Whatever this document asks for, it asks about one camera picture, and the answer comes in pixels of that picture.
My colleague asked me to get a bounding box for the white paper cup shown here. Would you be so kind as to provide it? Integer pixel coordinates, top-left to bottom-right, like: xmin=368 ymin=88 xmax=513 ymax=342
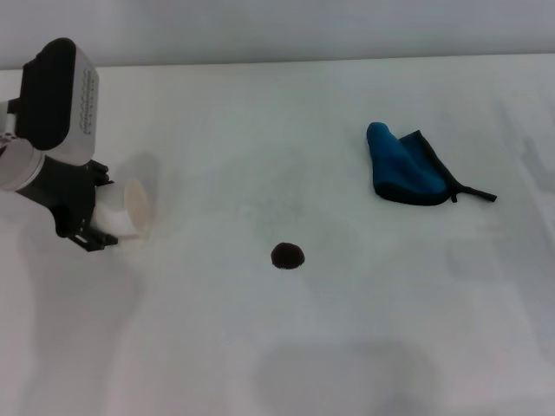
xmin=92 ymin=178 xmax=151 ymax=241

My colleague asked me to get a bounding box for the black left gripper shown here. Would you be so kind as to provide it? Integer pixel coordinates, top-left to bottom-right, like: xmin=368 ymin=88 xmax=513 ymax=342
xmin=19 ymin=154 xmax=120 ymax=254

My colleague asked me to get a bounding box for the black water stain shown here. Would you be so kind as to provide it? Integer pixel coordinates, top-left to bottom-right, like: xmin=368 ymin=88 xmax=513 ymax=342
xmin=270 ymin=242 xmax=306 ymax=271

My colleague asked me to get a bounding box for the blue rag with black trim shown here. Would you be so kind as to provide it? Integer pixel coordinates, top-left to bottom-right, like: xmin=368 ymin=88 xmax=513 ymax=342
xmin=366 ymin=121 xmax=499 ymax=207

